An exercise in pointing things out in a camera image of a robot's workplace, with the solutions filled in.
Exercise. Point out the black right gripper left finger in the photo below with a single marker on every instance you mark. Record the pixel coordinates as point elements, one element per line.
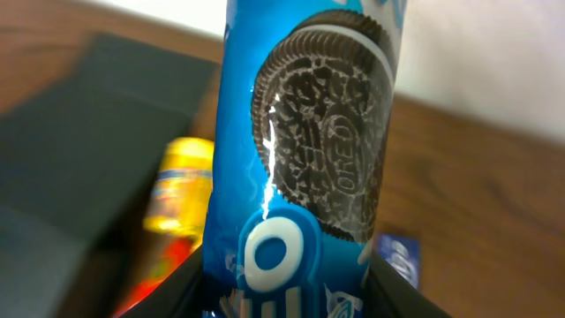
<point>178,296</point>

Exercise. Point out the yellow candy jar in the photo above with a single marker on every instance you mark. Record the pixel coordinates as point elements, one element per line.
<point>180,196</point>

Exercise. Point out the black gift box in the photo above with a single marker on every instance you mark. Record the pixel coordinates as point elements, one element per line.
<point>78,161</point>

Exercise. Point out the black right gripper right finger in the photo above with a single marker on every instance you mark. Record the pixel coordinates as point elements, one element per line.
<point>391,296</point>

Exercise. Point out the red snack bag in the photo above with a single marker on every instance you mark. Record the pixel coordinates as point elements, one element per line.
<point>168,259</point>

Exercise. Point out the small blue gum pack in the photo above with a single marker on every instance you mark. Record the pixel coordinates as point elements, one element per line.
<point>402,254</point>

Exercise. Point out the blue Oreo cookie pack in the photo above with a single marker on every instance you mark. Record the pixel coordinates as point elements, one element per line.
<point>302,124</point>

